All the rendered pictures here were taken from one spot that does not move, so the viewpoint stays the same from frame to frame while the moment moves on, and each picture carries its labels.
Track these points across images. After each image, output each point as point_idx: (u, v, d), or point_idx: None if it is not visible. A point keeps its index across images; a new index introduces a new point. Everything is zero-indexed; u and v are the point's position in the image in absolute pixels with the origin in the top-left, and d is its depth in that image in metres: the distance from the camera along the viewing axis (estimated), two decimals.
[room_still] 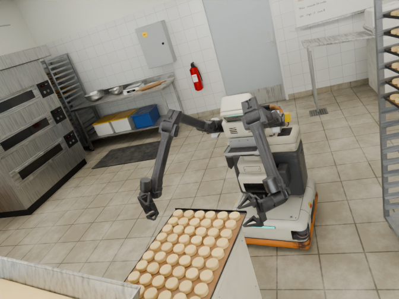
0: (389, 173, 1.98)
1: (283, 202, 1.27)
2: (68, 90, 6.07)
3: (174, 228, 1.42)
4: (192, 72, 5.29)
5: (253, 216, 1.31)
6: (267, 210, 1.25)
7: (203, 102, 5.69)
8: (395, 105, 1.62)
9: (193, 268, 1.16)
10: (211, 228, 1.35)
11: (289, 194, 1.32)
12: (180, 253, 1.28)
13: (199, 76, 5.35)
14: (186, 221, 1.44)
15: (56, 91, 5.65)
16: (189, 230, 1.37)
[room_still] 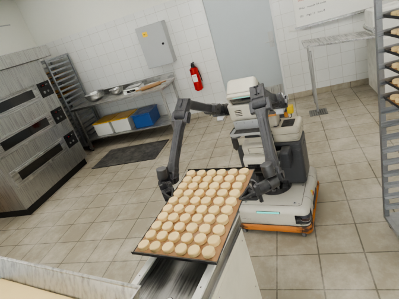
0: (389, 173, 1.98)
1: (278, 185, 1.38)
2: (68, 90, 6.07)
3: (189, 184, 1.56)
4: (192, 72, 5.29)
5: (249, 191, 1.40)
6: (263, 192, 1.36)
7: (203, 102, 5.69)
8: (395, 105, 1.62)
9: (210, 214, 1.31)
10: (222, 183, 1.49)
11: (284, 177, 1.43)
12: (197, 204, 1.42)
13: (199, 76, 5.35)
14: (199, 178, 1.58)
15: (56, 91, 5.65)
16: (203, 185, 1.51)
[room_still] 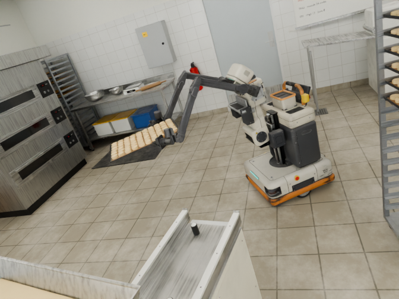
0: (389, 173, 1.98)
1: (170, 143, 2.24)
2: (68, 90, 6.07)
3: (157, 126, 2.63)
4: (192, 72, 5.29)
5: None
6: (161, 144, 2.28)
7: (203, 102, 5.69)
8: (395, 105, 1.62)
9: (136, 143, 2.42)
10: (161, 131, 2.46)
11: (178, 141, 2.23)
12: (144, 136, 2.53)
13: None
14: (162, 124, 2.60)
15: (56, 91, 5.65)
16: (157, 129, 2.55)
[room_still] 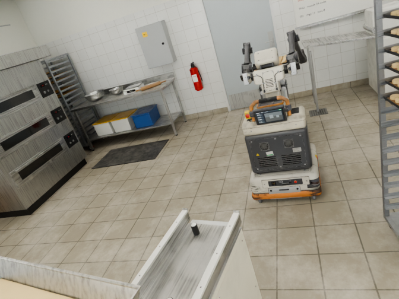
0: (389, 173, 1.98)
1: None
2: (68, 90, 6.07)
3: (285, 59, 3.51)
4: (192, 72, 5.29)
5: None
6: None
7: (203, 102, 5.69)
8: (395, 105, 1.62)
9: None
10: None
11: None
12: None
13: (199, 76, 5.35)
14: (281, 61, 3.48)
15: (56, 91, 5.65)
16: None
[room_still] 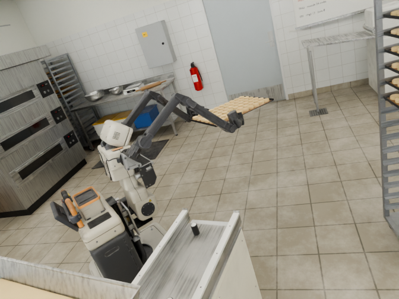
0: (389, 173, 1.98)
1: None
2: (68, 90, 6.07)
3: (224, 115, 2.34)
4: (192, 72, 5.29)
5: None
6: None
7: (203, 102, 5.69)
8: (395, 105, 1.62)
9: (229, 104, 2.59)
10: None
11: None
12: None
13: (199, 76, 5.35)
14: None
15: (56, 91, 5.65)
16: (219, 113, 2.41)
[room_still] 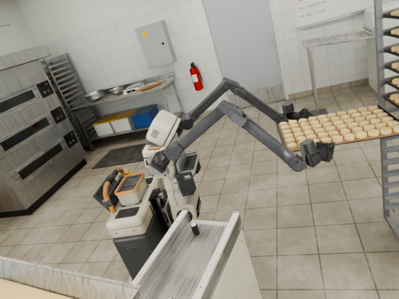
0: (389, 173, 1.98)
1: None
2: (68, 90, 6.07)
3: (312, 137, 1.60)
4: (192, 72, 5.29)
5: None
6: None
7: None
8: (395, 105, 1.62)
9: (341, 117, 1.73)
10: (302, 125, 1.76)
11: None
12: None
13: (199, 76, 5.35)
14: (301, 136, 1.64)
15: (56, 91, 5.65)
16: (310, 130, 1.67)
